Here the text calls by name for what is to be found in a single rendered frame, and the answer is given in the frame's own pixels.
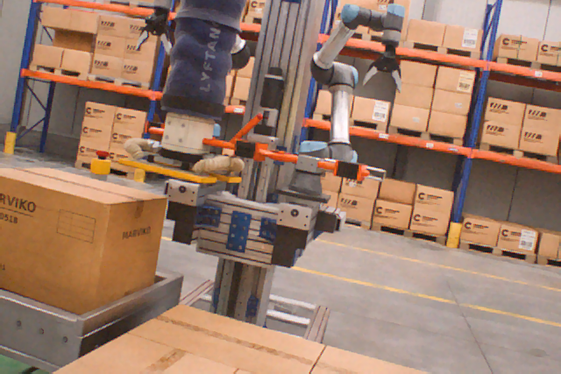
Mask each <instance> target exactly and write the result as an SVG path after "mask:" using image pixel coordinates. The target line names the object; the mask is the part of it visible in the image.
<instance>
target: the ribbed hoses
mask: <svg viewBox="0 0 561 374"><path fill-rule="evenodd" d="M148 140H150V139H147V140H144V139H139V138H134V139H130V140H127V141H126V142H125V143H124V149H125V150H126V151H127V152H128V153H130V154H131V155H132V156H133V158H134V159H135V160H138V159H141V158H143V157H144V156H145V155H144V153H142V151H141V150H148V149H149V147H148V142H150V141H148ZM150 144H151V142H150ZM150 144H149V145H150ZM244 167H245V164H244V162H243V161H242V160H241V159H239V158H235V157H231V156H230V157H229V156H224V155H222V156H221V155H220V157H219V156H218V157H217V158H213V159H204V160H201V161H200V162H198V163H197V164H196V165H195V166H194V167H193V171H194V173H199V174H204V173H205V172H207V171H218V170H221V169H226V170H227V173H226V174H230V173H232V172H239V171H242V170H243V169H244Z"/></svg>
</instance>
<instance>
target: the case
mask: <svg viewBox="0 0 561 374"><path fill-rule="evenodd" d="M167 199H168V197H166V196H162V195H158V194H151V193H147V192H143V191H139V190H135V189H134V188H131V187H125V186H120V185H117V184H113V183H109V182H105V181H101V180H95V179H91V178H87V177H83V176H80V175H75V174H72V173H65V172H61V171H57V170H53V169H51V168H0V288H3V289H5V290H6V291H9V292H12V293H16V294H19V295H22V296H25V297H27V298H30V299H33V300H36V301H39V302H42V303H46V304H48V305H51V306H54V307H57V308H59V309H61V310H64V311H67V312H69V313H72V314H77V315H82V314H86V313H87V312H89V311H91V310H94V309H96V308H98V307H101V306H103V305H105V306H106V305H108V304H110V303H111V302H114V301H116V300H120V299H122V298H123V297H125V296H127V295H129V294H131V293H135V292H136V291H139V290H141V289H143V288H147V287H148V286H151V285H154V281H155V279H154V276H155V271H156V266H157V261H158V255H159V250H160V240H161V235H162V230H163V225H164V220H165V215H166V209H167Z"/></svg>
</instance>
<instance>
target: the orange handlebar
mask: <svg viewBox="0 0 561 374"><path fill-rule="evenodd" d="M149 131H150V133H151V134H154V135H159V136H163V135H164V129H161V128H155V127H151V128H150V130H149ZM202 143H203V144H204V145H211V146H215V147H221V148H225V149H229V150H234V144H230V143H228V142H224V141H219V140H215V139H214V138H212V139H207V138H204V139H203V140H202ZM258 155H260V156H265V157H269V158H270V159H271V160H274V161H280V162H282V163H286V162H288V163H290V162H292V163H297V158H298V156H296V155H292V153H290V152H281V151H279V150H276V151H274V150H271V151H269V150H261V149H259V150H258ZM317 167H318V168H322V169H327V170H332V171H334V168H335V164H333V163H329V162H321V161H319V162H318V163H317ZM368 175H369V171H367V170H362V173H361V176H364V177H367V176H368Z"/></svg>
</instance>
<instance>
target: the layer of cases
mask: <svg viewBox="0 0 561 374"><path fill-rule="evenodd" d="M52 374H429V373H427V372H424V371H421V370H416V369H412V368H409V367H406V366H403V365H399V364H397V363H389V362H384V361H381V360H378V359H375V358H371V357H369V356H363V355H360V354H357V353H353V352H350V351H348V350H344V349H339V348H336V347H332V346H330V345H328V346H327V348H326V345H323V344H319V343H316V342H311V341H308V340H304V339H302V338H298V337H295V336H291V335H285V334H282V333H279V332H276V331H272V330H270V329H267V328H262V327H258V326H255V325H251V324H248V323H244V322H242V321H236V320H233V319H232V318H230V317H227V316H223V315H220V314H214V313H211V312H208V311H204V310H201V309H198V308H195V307H190V306H185V305H182V304H180V305H178V306H176V307H173V308H172V309H170V310H168V311H166V312H165V313H164V314H161V315H159V316H157V317H156V318H155V317H154V318H152V319H151V320H149V321H147V322H145V323H143V324H141V325H140V326H138V327H136V328H134V329H133V330H131V331H129V332H128V333H125V334H124V335H121V336H119V337H118V338H117V339H115V340H113V341H111V342H107V343H105V344H104V345H103V346H102V347H100V348H98V349H96V350H94V351H92V352H90V353H88V354H87V355H86V356H83V357H81V358H80V359H78V360H76V361H73V362H72V363H69V364H67V365H65V366H64V367H63V368H61V369H59V370H57V371H56V372H54V373H52Z"/></svg>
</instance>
